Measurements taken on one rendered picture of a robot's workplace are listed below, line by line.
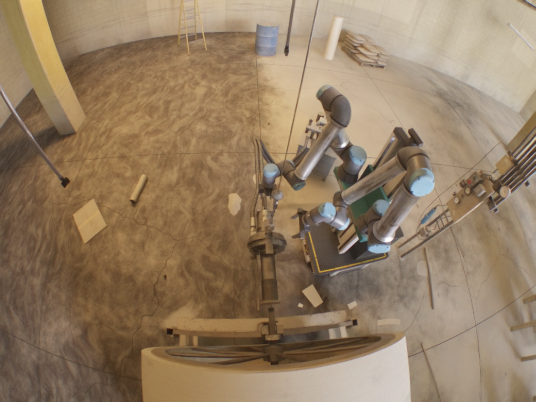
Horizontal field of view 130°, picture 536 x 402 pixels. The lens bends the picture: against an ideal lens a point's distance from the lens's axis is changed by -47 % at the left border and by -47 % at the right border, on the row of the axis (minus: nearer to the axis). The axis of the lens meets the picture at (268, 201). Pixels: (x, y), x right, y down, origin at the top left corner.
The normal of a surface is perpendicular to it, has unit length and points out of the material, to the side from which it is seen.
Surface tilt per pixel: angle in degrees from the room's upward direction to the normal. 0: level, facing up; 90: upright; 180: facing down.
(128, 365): 0
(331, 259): 0
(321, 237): 0
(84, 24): 90
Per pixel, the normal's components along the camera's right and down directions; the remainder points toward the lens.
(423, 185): -0.25, 0.73
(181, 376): -0.46, -0.44
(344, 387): 0.25, -0.51
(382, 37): 0.06, 0.85
